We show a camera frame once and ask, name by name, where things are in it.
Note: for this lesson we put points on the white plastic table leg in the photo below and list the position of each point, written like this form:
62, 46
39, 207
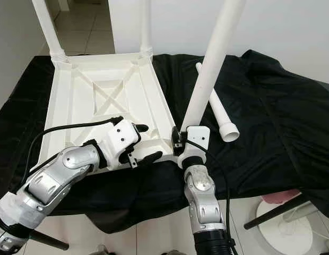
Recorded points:
147, 26
46, 29
215, 64
225, 122

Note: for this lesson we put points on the white plastic table top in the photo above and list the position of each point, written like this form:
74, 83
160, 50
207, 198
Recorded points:
69, 106

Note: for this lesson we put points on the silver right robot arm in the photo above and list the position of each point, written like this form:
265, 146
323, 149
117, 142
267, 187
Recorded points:
204, 202

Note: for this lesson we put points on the grey robot right foot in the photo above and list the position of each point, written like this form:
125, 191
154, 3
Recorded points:
170, 252

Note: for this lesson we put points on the grey robot foot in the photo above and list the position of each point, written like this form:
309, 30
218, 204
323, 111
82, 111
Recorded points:
102, 251
170, 252

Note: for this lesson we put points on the grey robot left foot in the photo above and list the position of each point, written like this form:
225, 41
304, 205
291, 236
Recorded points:
102, 251

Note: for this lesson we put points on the black cloth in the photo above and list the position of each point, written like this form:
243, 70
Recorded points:
286, 122

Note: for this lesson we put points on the pink plastic seat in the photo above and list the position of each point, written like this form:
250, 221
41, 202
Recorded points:
281, 195

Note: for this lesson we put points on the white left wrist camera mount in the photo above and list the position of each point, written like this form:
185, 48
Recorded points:
122, 139

